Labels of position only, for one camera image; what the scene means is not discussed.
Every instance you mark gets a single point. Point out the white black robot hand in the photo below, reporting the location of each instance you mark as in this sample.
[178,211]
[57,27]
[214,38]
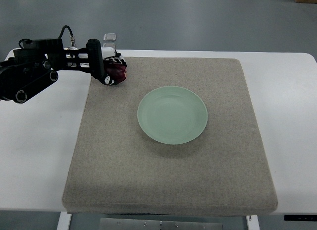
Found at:
[110,55]

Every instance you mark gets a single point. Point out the dark red apple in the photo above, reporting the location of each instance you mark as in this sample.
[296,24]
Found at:
[116,72]

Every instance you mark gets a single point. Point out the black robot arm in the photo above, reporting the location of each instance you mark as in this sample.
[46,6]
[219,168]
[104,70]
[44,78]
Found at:
[34,66]

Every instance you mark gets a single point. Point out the pale green plate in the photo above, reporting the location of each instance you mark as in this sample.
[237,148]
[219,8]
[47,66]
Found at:
[172,115]

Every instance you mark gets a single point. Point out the beige fabric cushion mat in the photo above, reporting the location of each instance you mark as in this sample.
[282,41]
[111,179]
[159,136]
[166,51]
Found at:
[117,169]

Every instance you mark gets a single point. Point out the white left table leg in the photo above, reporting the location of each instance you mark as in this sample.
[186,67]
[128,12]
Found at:
[64,221]

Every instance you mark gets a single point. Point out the white table leg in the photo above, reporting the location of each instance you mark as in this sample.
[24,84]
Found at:
[64,221]
[252,222]

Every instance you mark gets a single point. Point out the white right table leg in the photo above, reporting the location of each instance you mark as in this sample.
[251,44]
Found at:
[252,222]

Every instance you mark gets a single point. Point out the black table control panel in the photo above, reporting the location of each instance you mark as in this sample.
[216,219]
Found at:
[300,218]

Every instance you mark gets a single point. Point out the metal base plate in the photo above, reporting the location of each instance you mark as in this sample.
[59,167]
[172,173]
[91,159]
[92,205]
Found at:
[132,224]

